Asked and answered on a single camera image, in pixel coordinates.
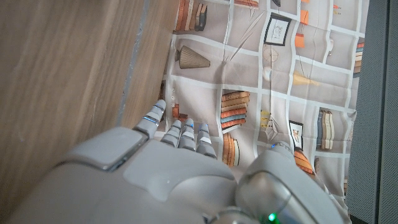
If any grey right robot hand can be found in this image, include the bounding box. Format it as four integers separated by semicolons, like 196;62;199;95
6;99;345;224

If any printed bookshelf backdrop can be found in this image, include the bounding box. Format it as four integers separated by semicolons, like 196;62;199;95
157;0;371;218

